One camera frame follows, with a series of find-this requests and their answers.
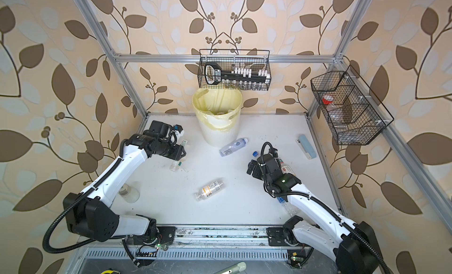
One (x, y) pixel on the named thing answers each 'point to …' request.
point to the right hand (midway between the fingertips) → (256, 167)
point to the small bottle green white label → (179, 165)
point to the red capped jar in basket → (327, 99)
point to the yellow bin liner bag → (219, 108)
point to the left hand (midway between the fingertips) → (177, 149)
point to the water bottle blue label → (290, 209)
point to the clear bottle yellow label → (209, 189)
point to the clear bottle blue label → (255, 154)
